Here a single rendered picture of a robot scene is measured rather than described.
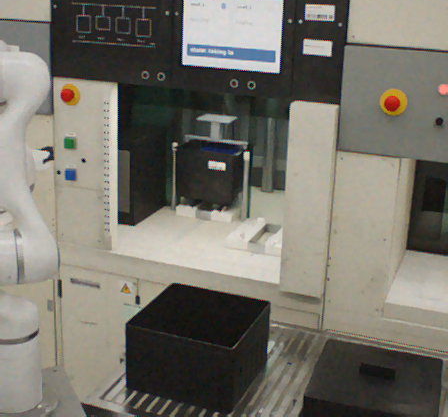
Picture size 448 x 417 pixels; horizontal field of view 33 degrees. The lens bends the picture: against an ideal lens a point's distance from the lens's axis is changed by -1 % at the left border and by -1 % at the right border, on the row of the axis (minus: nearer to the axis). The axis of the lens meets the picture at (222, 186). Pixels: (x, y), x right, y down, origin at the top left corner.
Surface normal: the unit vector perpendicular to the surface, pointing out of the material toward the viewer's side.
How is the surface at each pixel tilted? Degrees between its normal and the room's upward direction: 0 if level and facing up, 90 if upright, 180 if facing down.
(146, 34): 90
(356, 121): 90
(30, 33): 90
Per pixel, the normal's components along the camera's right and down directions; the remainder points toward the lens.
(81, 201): -0.36, 0.26
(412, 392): 0.04, -0.96
